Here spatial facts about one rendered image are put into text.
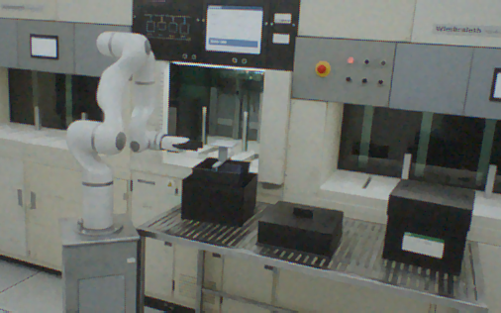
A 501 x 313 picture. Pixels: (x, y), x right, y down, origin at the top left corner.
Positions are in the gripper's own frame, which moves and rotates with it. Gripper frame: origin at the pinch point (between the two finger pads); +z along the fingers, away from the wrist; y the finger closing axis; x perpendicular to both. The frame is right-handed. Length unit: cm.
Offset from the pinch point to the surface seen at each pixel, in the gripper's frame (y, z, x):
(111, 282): 44, -17, -48
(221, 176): 10.4, 14.9, -9.7
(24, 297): -22, -108, -106
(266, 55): -27, 23, 41
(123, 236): 40, -14, -30
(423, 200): 25, 94, -5
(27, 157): -49, -124, -30
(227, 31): -29, 2, 51
